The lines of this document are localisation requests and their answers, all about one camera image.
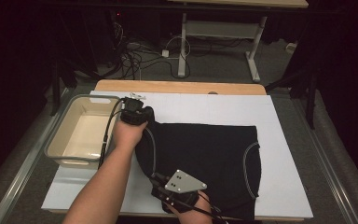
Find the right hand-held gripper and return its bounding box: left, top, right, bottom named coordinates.
left=149, top=169, right=208, bottom=215

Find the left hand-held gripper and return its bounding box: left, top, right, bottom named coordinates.
left=119, top=92, right=155, bottom=126

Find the black knit vest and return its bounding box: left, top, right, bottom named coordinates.
left=134, top=106, right=262, bottom=221

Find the beige plastic basket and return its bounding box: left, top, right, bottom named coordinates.
left=44, top=94, right=125, bottom=171

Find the person's left hand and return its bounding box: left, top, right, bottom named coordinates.
left=113, top=119, right=149, bottom=153

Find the person's right hand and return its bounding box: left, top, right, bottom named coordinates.
left=167, top=190, right=214, bottom=224

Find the light wooden table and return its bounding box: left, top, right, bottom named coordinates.
left=94, top=79, right=268, bottom=96

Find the black metal stand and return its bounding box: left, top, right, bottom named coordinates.
left=265, top=69, right=318, bottom=130
left=50, top=59, right=78, bottom=117

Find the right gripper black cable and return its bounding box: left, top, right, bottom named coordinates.
left=164, top=198, right=228, bottom=224

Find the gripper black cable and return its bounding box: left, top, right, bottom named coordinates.
left=97, top=97, right=127, bottom=171
left=164, top=198, right=228, bottom=224

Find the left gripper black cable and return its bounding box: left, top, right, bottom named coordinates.
left=97, top=97, right=127, bottom=171

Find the tangle of black cables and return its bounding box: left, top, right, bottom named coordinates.
left=111, top=21, right=191, bottom=80

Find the white floor cable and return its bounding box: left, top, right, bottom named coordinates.
left=164, top=35, right=192, bottom=61

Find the white metal desk frame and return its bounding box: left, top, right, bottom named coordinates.
left=167, top=0, right=310, bottom=83

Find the metal floor rail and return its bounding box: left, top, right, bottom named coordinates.
left=0, top=88, right=71, bottom=224
left=293, top=99, right=358, bottom=224

